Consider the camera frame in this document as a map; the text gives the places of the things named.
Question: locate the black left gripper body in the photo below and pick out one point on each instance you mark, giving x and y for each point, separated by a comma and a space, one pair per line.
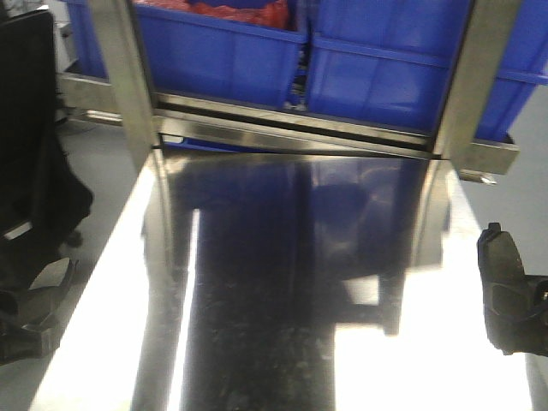
29, 326

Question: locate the blue plastic crate right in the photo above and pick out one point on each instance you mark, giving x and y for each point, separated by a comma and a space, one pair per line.
388, 62

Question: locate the blue plastic crate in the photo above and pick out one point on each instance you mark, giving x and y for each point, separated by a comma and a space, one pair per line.
218, 58
388, 62

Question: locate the blue plastic crate left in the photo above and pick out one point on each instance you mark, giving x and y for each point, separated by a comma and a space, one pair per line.
218, 58

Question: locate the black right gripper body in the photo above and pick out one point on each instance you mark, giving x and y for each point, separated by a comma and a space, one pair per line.
516, 315

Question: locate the red plastic bag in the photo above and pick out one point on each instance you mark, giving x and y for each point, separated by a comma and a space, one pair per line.
273, 14

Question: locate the grey brake pad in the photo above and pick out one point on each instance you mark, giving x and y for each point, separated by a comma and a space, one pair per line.
499, 260
56, 277

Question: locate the stainless steel shelf frame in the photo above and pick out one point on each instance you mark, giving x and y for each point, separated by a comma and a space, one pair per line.
127, 97

